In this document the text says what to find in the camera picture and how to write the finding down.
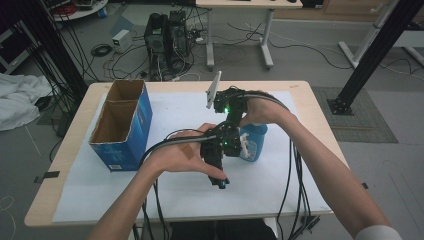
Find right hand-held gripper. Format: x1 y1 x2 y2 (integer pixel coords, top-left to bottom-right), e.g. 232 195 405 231
205 70 249 129

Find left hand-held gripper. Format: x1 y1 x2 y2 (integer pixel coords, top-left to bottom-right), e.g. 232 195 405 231
199 121 243 190

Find blue bottle with white cap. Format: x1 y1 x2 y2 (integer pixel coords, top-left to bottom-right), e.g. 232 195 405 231
238 123 269 163

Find blue cardboard box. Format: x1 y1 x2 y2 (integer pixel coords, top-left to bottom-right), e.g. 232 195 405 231
88 79 154 173

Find person's right hand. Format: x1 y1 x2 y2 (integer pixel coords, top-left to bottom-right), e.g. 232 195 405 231
238 90 298 128

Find person's left hand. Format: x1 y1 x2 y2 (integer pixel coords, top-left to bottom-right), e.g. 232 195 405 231
143 122 229 183

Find desk with white legs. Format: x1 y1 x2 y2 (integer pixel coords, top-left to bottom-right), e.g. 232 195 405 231
195 0 304 71

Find white table mat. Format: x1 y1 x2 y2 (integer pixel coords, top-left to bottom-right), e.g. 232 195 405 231
51 90 334 224

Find black computer tower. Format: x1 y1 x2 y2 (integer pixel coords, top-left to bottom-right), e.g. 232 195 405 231
143 12 169 73
168 9 192 69

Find person's dark trousers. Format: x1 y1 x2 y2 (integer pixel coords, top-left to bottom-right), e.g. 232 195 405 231
169 219 278 240

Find dark floor mat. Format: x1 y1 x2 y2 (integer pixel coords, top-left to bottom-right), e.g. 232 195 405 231
311 86 399 144

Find white metal stand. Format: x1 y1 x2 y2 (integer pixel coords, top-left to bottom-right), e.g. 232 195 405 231
338 0 401 69

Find round white table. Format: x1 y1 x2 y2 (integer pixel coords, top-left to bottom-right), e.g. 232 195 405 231
49 0 109 22

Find black tape strip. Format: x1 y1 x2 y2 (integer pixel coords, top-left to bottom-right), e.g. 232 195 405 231
33 170 61 184

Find white cloth heap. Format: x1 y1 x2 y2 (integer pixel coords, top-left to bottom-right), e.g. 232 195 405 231
0 73 53 132

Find right hand-held gripper cable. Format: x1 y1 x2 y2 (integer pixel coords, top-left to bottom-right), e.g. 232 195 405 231
229 87 321 240

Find hand-held gripper cable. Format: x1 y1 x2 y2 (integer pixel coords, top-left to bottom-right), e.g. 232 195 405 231
229 87 321 240
133 128 219 240

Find left hand-held gripper cable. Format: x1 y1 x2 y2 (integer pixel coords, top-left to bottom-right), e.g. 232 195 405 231
133 128 219 240

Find long black floor cable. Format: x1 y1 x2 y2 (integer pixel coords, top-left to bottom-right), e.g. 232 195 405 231
226 22 354 71

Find coiled black cable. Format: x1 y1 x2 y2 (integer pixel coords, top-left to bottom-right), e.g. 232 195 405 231
90 43 114 58

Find black metal frame post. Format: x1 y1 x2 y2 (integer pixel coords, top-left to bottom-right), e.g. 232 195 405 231
326 0 424 116

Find black cable-covered post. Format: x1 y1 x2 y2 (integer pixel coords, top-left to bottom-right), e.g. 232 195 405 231
36 0 89 99

